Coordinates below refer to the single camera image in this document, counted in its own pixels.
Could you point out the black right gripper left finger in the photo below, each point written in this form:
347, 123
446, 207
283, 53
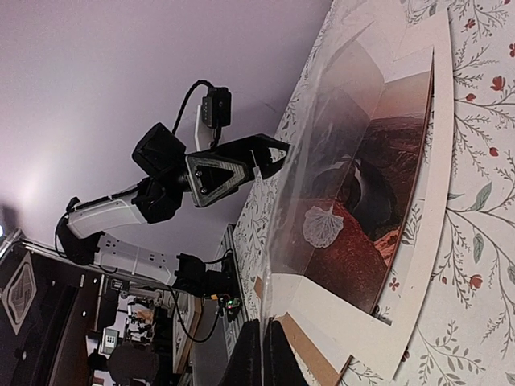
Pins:
246, 362

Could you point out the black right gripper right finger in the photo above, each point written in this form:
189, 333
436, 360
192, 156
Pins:
283, 369

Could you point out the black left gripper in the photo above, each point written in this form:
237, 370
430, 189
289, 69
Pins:
208, 175

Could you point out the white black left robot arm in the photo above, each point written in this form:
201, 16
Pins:
83, 232

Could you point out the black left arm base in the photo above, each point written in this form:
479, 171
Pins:
224, 285

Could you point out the landscape photo print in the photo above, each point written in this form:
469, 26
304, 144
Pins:
342, 208

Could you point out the brown cardboard backing board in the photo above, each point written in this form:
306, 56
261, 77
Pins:
280, 301

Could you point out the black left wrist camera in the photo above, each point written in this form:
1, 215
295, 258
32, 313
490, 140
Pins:
212, 115

